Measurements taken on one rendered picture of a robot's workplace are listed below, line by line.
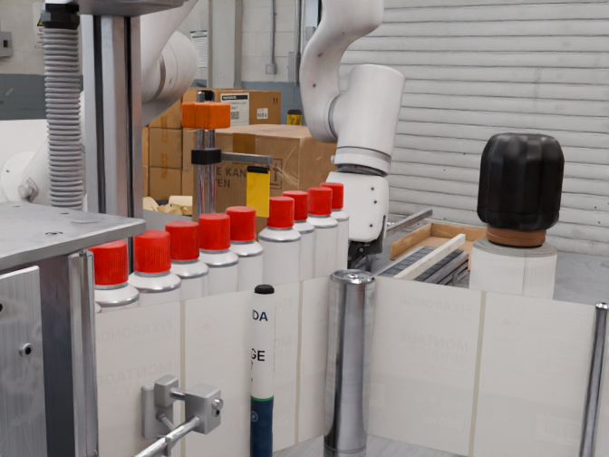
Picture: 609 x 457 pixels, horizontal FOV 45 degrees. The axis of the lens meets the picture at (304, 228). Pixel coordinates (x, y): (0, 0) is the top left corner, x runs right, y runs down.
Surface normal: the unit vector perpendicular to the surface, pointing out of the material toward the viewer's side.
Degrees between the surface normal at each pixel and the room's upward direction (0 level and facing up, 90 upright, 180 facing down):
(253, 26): 90
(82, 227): 0
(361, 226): 70
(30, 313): 90
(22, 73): 90
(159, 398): 90
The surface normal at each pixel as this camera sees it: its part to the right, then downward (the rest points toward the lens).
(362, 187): -0.34, -0.24
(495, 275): -0.63, 0.14
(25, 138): 0.63, -0.57
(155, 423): 0.57, 0.18
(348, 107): -0.76, -0.20
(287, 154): -0.42, 0.17
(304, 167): 0.91, 0.11
